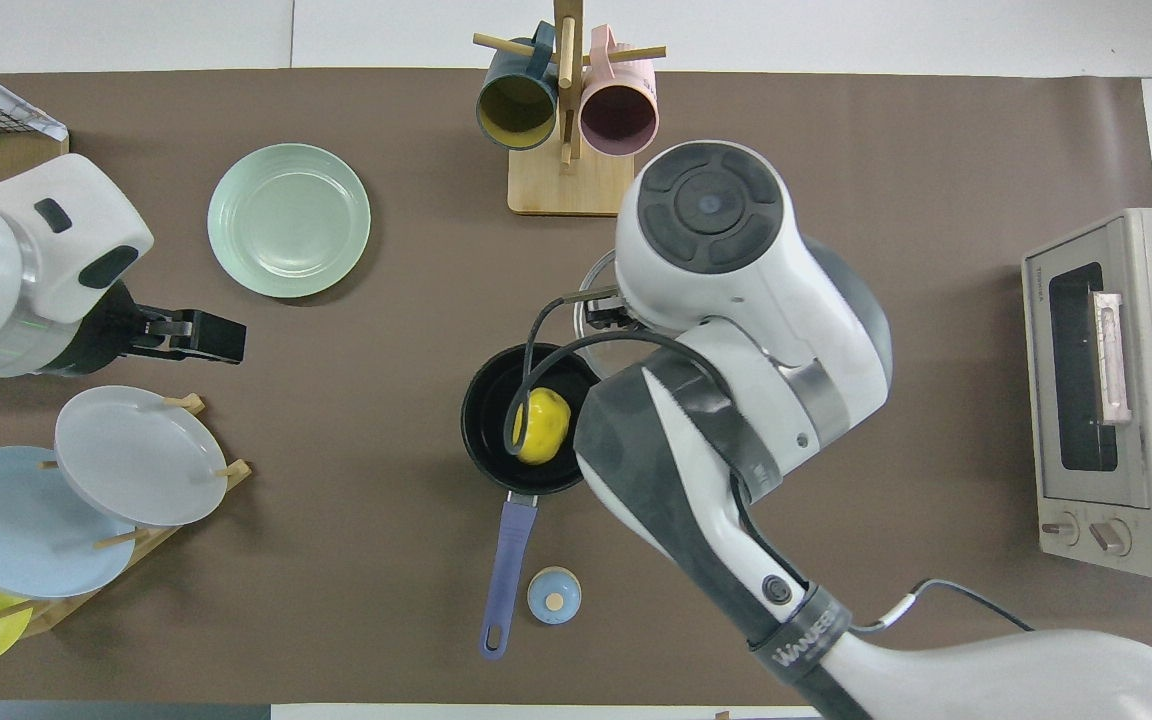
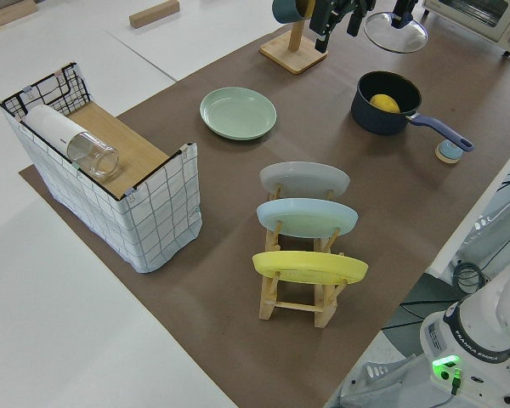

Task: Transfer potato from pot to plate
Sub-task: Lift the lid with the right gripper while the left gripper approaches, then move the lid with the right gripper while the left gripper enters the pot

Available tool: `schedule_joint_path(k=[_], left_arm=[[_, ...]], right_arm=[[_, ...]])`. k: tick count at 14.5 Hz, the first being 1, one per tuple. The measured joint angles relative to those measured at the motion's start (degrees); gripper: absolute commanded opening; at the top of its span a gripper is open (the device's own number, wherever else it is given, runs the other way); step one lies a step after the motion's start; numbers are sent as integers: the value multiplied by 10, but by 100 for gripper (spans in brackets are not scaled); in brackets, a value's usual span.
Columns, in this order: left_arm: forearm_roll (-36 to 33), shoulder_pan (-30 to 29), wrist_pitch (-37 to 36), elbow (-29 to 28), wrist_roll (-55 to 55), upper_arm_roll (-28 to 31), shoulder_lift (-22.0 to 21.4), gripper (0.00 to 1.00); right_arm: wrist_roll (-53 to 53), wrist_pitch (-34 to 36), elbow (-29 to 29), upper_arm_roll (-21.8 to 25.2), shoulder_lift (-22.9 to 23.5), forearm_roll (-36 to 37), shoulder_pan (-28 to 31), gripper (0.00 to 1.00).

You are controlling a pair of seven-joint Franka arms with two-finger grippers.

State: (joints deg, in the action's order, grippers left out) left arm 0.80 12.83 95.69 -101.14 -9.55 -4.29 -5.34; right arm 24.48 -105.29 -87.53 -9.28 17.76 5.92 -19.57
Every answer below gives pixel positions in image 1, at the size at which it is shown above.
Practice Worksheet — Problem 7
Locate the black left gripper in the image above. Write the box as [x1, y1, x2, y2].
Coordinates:
[40, 283, 248, 377]

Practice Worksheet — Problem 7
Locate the glass lid blue knob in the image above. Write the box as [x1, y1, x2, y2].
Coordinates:
[573, 250, 642, 377]

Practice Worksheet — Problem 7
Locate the mint green plate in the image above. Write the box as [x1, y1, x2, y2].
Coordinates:
[207, 143, 372, 299]

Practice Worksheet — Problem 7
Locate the pale grey plate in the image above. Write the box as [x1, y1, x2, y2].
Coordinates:
[54, 385, 229, 528]

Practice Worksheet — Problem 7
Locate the light blue plate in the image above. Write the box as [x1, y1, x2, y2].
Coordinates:
[0, 445, 137, 599]

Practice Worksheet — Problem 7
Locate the wooden plate rack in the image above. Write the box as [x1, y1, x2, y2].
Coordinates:
[0, 393, 253, 641]

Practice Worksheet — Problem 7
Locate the wooden mug tree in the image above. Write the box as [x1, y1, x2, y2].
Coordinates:
[473, 0, 667, 216]

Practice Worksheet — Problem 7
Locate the dark blue saucepan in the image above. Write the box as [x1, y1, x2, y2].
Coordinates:
[461, 343, 602, 661]

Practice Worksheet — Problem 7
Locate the brown table mat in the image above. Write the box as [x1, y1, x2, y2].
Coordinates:
[0, 68, 1152, 706]

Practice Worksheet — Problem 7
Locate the pink ribbed mug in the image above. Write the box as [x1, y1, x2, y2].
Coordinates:
[579, 25, 659, 158]

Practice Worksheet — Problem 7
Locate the dark teal mug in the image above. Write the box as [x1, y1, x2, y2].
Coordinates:
[476, 22, 559, 151]

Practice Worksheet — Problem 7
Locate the dark wooden board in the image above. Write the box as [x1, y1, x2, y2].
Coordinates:
[0, 133, 69, 189]

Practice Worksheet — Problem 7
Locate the black wire basket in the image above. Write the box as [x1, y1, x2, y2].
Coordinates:
[0, 88, 49, 138]

